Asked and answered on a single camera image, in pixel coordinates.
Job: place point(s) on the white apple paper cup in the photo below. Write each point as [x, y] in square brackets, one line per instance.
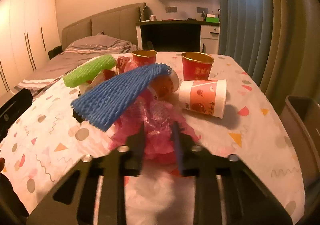
[163, 86]
[204, 96]

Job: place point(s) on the dark desk with white drawers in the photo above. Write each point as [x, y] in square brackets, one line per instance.
[179, 35]

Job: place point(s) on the padded brown headboard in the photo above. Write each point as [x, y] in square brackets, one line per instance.
[117, 22]

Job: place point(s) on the white wardrobe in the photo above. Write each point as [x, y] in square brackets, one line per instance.
[28, 32]

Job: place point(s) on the red gold cup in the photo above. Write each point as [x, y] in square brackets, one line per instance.
[196, 66]
[144, 57]

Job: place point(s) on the red wrapper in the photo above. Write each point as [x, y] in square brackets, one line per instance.
[123, 65]

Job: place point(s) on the black plastic bag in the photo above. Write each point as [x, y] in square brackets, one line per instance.
[77, 117]

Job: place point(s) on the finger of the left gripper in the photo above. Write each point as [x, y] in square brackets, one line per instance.
[13, 109]

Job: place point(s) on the blue foam net sleeve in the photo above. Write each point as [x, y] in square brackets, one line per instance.
[105, 103]

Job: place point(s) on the green foam net sleeve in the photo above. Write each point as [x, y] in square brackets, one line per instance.
[89, 70]

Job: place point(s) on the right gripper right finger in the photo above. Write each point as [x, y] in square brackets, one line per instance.
[226, 189]

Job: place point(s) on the patterned pink tablecloth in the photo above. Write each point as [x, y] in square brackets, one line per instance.
[46, 141]

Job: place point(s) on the brown plastic trash bin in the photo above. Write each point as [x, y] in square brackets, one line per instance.
[300, 117]

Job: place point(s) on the pink plastic bag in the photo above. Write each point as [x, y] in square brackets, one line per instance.
[157, 118]

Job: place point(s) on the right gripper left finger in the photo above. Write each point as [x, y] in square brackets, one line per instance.
[93, 187]

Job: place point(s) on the blue and beige curtains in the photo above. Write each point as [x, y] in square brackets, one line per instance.
[276, 42]

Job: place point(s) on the bed with grey bedding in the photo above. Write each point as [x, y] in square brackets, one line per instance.
[77, 53]

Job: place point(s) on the green box on desk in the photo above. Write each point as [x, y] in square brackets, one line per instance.
[212, 18]

